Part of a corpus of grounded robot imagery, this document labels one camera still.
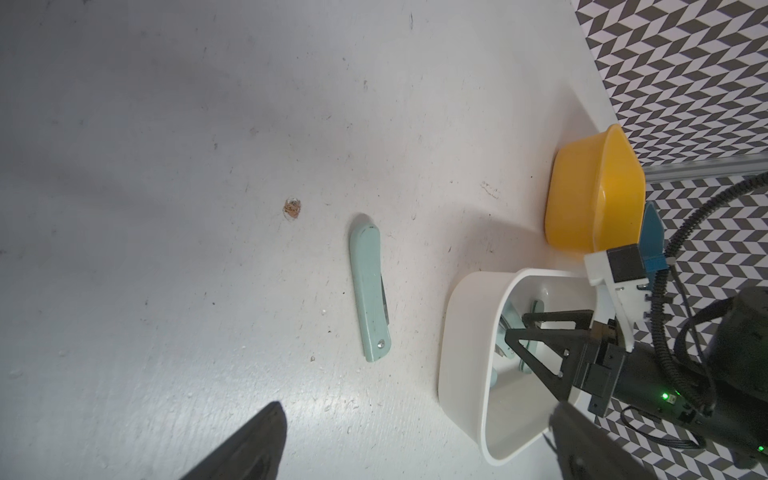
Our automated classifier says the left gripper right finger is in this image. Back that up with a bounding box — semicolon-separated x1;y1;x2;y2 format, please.
549;402;657;480

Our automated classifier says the white storage box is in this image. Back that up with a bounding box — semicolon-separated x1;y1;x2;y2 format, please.
438;269;596;466

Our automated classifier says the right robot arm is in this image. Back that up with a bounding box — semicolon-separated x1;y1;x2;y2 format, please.
503;174;767;469

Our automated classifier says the mint fruit knife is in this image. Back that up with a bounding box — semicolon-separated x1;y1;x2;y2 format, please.
497;299;529;373
348;214;392;363

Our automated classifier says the yellow storage box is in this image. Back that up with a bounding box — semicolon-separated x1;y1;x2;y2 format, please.
544;124;646;254

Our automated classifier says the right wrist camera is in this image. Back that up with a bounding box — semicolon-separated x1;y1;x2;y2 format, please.
584;244;650;353

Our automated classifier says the dark teal storage box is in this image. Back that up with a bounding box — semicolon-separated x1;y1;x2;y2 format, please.
638;201;667;275

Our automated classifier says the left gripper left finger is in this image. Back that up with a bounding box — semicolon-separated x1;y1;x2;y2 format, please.
182;401;288;480

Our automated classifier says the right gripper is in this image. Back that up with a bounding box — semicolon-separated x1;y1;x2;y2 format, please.
504;310;690;420

